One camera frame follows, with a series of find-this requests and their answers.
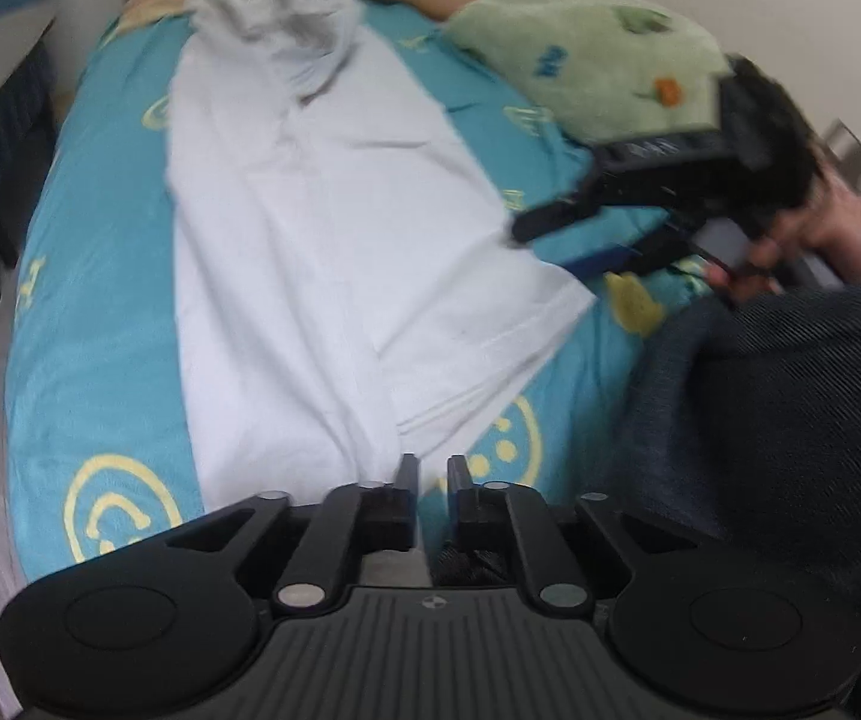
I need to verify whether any dark blue cloth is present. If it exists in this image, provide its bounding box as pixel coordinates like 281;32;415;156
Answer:
595;289;861;720

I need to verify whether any white T-shirt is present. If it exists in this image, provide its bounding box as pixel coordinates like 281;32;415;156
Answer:
164;26;598;512

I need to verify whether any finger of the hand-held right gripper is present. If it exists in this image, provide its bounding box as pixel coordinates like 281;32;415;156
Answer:
554;223;697;280
511;178;604;245

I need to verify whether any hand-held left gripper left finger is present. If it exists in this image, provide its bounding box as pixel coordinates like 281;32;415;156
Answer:
166;453;421;614

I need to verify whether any person's right hand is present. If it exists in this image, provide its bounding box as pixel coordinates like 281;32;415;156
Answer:
707;165;861;305

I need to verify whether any teal smiley bed sheet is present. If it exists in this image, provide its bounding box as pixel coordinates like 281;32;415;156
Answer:
4;0;709;586

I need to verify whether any green fleece printed blanket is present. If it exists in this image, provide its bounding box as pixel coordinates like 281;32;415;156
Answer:
441;0;739;147

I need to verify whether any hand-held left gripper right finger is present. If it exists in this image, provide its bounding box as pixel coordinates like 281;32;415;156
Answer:
446;454;703;617

